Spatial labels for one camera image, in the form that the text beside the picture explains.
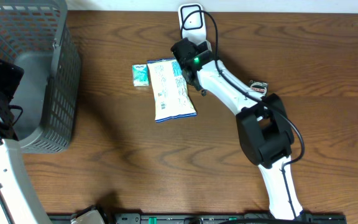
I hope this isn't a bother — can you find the large white snack bag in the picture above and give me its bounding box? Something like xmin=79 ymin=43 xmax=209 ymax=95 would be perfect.
xmin=147 ymin=58 xmax=197 ymax=123

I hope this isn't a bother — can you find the teal kleenex tissue pack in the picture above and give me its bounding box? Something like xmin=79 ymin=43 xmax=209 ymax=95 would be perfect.
xmin=132 ymin=64 xmax=150 ymax=86

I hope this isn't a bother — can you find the dark green round-label packet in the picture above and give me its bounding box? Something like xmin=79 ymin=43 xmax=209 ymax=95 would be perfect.
xmin=249 ymin=80 xmax=269 ymax=96

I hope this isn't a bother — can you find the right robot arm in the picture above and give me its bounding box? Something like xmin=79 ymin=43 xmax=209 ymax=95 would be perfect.
xmin=171 ymin=38 xmax=303 ymax=220

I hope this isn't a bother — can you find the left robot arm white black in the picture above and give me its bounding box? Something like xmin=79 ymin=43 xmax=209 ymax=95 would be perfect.
xmin=0 ymin=59 xmax=51 ymax=223

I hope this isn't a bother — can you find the dark grey plastic basket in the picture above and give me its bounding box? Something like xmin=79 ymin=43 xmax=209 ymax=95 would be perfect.
xmin=0 ymin=0 xmax=81 ymax=154

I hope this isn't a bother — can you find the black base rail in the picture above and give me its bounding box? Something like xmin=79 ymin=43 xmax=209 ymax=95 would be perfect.
xmin=48 ymin=212 xmax=347 ymax=224

